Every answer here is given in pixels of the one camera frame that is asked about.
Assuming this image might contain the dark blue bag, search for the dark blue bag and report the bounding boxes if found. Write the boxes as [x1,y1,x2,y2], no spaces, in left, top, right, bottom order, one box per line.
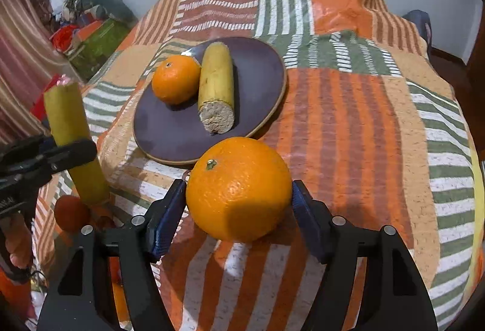
[402,9,433,43]

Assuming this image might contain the small red-orange tangerine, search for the small red-orange tangerine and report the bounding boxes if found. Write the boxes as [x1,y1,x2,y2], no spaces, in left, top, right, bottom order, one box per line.
[54,195,92,232]

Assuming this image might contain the striped patchwork blanket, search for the striped patchwork blanket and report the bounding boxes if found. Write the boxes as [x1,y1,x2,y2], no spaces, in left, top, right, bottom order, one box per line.
[32,0,477,331]

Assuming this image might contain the person's left hand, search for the person's left hand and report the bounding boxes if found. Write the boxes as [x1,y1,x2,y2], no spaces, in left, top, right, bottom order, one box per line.
[6,212,35,272]

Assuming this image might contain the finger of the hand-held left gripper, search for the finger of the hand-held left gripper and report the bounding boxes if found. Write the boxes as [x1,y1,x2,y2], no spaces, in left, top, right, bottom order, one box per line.
[0,139,98,181]
[0,134,57,159]

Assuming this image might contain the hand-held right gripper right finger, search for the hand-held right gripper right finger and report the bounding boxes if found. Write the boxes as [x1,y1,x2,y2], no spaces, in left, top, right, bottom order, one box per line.
[291,179,433,331]

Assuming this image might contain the red plastic bag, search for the red plastic bag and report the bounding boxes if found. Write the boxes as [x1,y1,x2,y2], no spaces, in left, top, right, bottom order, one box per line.
[49,25,80,53]

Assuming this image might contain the dark purple plate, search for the dark purple plate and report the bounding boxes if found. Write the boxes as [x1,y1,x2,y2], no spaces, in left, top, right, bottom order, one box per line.
[132,37,287,165]

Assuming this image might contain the green cardboard box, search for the green cardboard box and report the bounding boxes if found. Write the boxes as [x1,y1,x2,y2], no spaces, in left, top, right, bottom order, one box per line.
[66,18,133,81]

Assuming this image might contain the small orange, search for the small orange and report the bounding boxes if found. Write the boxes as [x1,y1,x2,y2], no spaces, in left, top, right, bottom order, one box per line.
[152,54,202,106]

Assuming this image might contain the large orange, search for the large orange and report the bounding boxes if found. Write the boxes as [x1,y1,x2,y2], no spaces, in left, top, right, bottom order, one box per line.
[185,137,293,243]

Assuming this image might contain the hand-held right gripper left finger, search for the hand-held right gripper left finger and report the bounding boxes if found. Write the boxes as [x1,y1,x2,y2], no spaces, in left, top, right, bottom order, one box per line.
[36,178,188,331]

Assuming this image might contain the striped curtain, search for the striped curtain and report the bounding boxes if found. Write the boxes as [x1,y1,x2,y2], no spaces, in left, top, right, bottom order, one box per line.
[0,0,57,146]

